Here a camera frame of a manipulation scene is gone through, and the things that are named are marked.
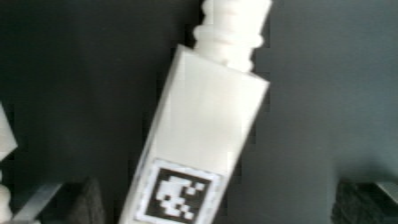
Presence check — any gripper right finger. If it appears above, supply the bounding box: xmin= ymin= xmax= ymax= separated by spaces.
xmin=330 ymin=181 xmax=398 ymax=224

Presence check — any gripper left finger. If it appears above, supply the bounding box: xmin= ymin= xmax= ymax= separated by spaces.
xmin=10 ymin=178 xmax=106 ymax=224

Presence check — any white desk tabletop tray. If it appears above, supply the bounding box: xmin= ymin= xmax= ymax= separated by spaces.
xmin=0 ymin=103 xmax=18 ymax=223

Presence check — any white desk leg front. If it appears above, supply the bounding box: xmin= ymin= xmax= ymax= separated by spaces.
xmin=117 ymin=0 xmax=272 ymax=224

